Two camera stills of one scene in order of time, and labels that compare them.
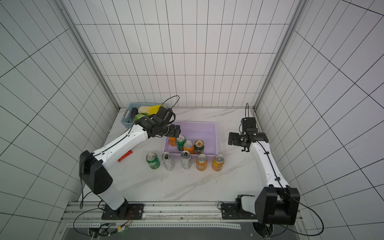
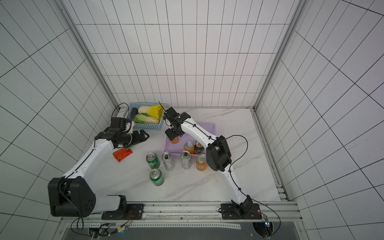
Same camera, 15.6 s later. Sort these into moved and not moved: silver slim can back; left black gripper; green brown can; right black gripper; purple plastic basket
Moved: right black gripper; left black gripper
Not moved: green brown can; silver slim can back; purple plastic basket
